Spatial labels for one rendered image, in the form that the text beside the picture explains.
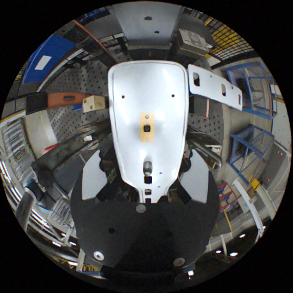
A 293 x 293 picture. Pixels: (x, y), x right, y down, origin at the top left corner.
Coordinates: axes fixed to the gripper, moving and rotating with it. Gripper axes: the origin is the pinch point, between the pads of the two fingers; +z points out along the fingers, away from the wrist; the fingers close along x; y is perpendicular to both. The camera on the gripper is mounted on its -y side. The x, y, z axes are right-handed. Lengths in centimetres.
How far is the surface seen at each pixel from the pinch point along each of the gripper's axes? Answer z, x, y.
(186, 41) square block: 7.7, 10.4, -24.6
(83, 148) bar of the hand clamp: 1.6, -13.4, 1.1
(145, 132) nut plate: 11.1, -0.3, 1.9
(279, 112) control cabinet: 53, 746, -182
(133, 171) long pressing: 10.4, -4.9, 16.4
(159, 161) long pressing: 10.7, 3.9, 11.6
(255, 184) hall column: 17, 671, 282
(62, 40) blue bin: 3.9, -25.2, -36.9
